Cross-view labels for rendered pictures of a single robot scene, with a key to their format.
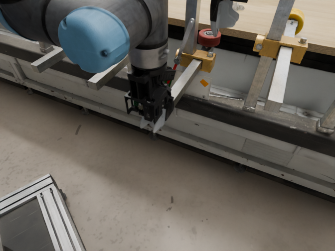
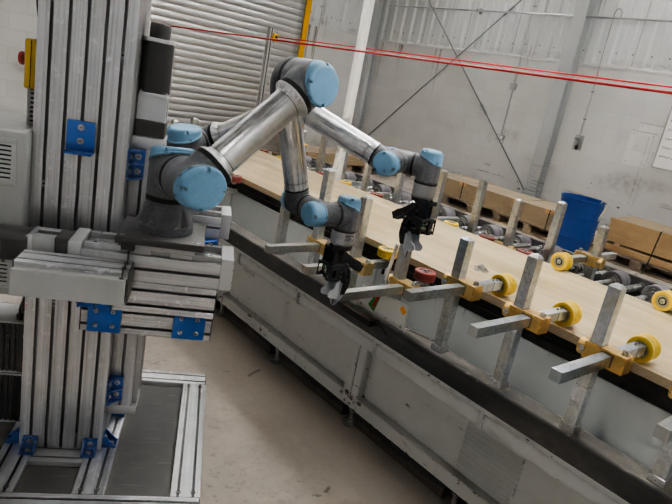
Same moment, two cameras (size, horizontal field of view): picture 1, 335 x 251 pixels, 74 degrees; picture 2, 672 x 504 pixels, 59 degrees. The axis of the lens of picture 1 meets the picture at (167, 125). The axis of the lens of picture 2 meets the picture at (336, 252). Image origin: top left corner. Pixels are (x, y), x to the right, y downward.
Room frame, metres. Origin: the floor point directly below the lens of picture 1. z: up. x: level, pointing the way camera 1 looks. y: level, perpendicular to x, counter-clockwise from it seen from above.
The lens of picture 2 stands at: (-1.28, -0.64, 1.51)
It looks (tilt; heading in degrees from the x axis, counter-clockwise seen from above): 16 degrees down; 23
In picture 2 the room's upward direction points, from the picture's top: 11 degrees clockwise
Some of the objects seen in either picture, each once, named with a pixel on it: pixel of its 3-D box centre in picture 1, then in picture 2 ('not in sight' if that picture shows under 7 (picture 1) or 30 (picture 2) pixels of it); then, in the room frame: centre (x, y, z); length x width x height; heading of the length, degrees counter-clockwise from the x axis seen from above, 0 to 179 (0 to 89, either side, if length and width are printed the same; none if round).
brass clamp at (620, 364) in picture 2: not in sight; (603, 354); (0.40, -0.78, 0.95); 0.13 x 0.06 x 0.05; 65
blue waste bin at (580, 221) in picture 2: not in sight; (577, 224); (6.67, -0.50, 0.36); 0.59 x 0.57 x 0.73; 156
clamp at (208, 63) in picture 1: (195, 58); (402, 286); (0.72, -0.10, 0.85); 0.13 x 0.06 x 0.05; 65
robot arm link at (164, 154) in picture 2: not in sight; (172, 170); (-0.03, 0.38, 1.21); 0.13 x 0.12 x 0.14; 64
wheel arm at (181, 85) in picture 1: (188, 76); (384, 291); (0.61, -0.07, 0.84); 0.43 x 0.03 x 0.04; 155
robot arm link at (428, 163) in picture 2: not in sight; (428, 166); (0.57, -0.13, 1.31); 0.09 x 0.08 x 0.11; 94
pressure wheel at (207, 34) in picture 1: (208, 47); (422, 284); (0.79, -0.15, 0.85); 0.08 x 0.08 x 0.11
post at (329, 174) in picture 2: not in sight; (320, 223); (0.94, 0.37, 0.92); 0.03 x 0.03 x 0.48; 65
